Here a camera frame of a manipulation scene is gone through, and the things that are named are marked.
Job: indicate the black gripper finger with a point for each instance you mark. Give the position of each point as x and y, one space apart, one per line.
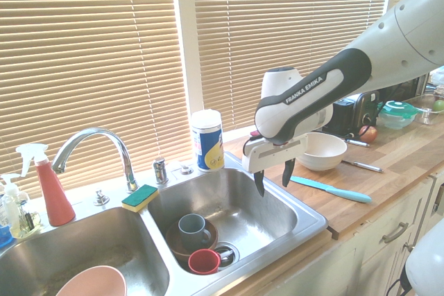
287 173
260 181

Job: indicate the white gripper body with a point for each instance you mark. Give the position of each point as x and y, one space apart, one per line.
274 154

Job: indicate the teal knife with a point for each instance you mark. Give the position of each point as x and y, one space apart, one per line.
333 190

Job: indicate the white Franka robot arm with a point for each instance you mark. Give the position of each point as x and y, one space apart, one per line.
305 95

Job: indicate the stainless steel double sink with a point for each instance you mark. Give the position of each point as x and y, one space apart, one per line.
243 206

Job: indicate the chrome sink hole cover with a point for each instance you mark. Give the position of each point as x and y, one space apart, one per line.
186 170

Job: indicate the metal sink drain strainer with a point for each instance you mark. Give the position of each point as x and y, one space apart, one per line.
230 252

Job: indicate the chrome sink sprayer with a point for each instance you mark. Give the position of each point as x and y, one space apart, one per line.
160 170

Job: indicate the chrome sink knob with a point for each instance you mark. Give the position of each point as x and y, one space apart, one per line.
101 198

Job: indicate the white ceramic bowl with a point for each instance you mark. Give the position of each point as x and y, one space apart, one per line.
324 157

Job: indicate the white blue wipes canister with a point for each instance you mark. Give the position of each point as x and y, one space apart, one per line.
207 143

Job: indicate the grey mug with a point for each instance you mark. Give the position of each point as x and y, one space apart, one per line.
192 230

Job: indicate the black toaster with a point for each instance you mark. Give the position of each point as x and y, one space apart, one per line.
350 112

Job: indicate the red apple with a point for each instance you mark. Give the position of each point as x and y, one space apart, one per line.
368 133

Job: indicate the red cup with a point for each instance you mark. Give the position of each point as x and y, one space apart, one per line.
204 261

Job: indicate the brown wooden bowl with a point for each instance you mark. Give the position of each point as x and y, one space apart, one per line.
173 244

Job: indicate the cream kitchen cabinet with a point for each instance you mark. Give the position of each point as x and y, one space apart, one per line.
374 254

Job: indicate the green yellow sponge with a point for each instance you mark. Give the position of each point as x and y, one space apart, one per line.
140 198

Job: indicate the green lidded plastic container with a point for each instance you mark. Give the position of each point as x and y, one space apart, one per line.
397 112

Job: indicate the medium beige window blind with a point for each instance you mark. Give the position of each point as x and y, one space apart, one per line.
277 15

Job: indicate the chrome curved faucet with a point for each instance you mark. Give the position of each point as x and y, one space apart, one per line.
119 147

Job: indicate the black microwave oven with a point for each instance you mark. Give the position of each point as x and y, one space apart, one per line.
406 89

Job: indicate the clear glass container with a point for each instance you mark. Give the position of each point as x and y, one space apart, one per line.
425 114

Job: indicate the green apple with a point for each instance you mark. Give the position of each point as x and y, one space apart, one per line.
439 105

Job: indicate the pink bowl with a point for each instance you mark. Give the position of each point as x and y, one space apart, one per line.
97 282

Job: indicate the red spray bottle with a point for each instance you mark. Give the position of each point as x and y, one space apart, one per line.
55 199

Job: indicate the wide beige window blind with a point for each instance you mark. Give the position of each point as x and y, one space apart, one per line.
86 67

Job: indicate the clear soap dispenser bottle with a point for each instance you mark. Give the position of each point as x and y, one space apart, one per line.
33 221

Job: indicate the clear soap pump bottle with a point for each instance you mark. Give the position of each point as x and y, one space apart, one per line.
9 202

